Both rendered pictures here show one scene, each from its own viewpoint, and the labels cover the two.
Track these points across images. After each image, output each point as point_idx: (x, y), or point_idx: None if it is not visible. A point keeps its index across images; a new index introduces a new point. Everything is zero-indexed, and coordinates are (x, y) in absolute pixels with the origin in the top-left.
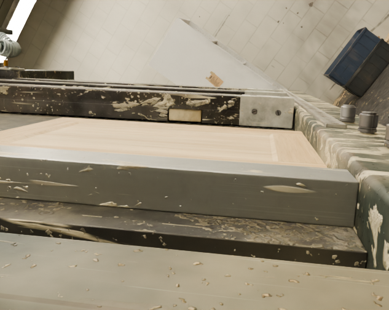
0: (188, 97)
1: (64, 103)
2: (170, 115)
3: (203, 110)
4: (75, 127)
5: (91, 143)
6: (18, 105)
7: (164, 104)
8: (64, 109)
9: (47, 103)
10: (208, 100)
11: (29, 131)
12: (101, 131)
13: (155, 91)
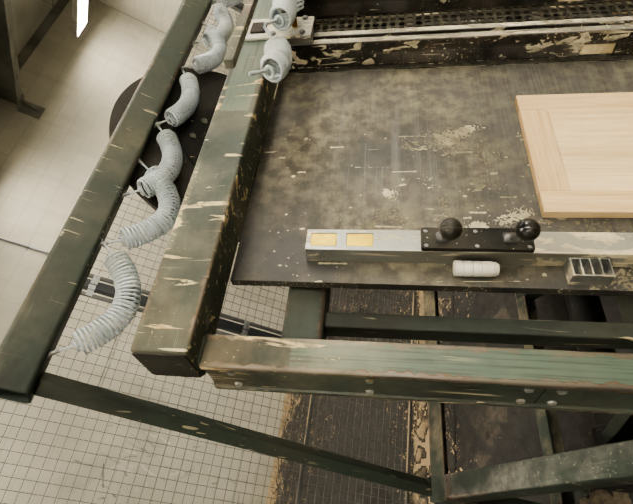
0: (607, 33)
1: (476, 50)
2: (582, 50)
3: (619, 43)
4: (558, 124)
5: (621, 173)
6: (427, 56)
7: (579, 42)
8: (474, 55)
9: (457, 51)
10: (627, 34)
11: (551, 154)
12: (589, 133)
13: (574, 31)
